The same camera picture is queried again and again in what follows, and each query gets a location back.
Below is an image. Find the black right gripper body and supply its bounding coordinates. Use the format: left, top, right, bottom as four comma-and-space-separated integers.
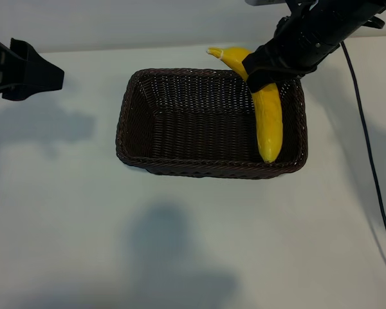
270, 6, 340, 75

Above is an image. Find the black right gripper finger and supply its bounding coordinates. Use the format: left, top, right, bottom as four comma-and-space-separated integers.
242, 40, 297, 77
247, 66, 317, 93

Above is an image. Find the black cable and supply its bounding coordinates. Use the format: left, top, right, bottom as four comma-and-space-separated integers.
340, 41, 386, 274

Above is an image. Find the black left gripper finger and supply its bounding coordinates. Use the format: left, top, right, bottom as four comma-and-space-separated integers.
1, 56, 65, 100
10, 37, 41, 64

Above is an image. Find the dark brown wicker basket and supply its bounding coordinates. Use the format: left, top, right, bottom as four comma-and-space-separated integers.
115, 67, 309, 180

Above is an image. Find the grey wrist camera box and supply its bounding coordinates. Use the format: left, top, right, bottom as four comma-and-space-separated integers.
246, 0, 286, 6

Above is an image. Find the yellow banana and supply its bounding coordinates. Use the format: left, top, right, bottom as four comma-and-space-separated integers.
207, 46, 283, 164

